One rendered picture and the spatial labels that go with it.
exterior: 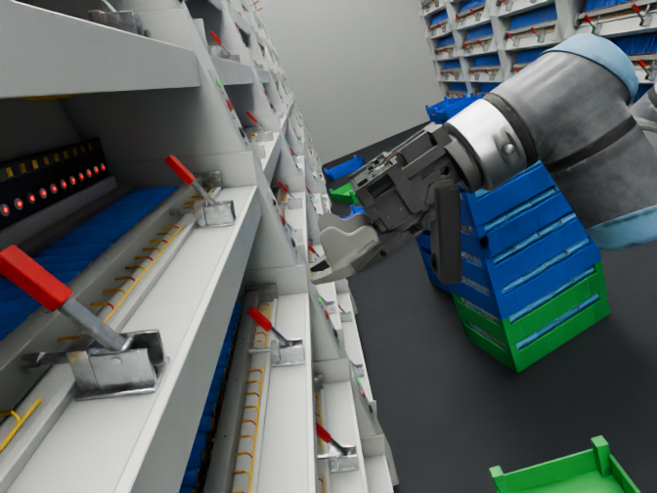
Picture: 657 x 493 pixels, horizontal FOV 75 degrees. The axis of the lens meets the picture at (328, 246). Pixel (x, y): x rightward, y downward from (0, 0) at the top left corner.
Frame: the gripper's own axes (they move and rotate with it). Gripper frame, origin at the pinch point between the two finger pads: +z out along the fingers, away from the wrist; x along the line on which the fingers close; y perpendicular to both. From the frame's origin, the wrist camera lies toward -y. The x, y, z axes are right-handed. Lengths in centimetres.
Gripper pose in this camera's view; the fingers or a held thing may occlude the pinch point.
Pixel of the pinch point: (324, 274)
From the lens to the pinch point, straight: 50.7
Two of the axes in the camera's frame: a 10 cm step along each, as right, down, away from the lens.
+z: -8.2, 5.5, 1.6
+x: 0.6, 3.6, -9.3
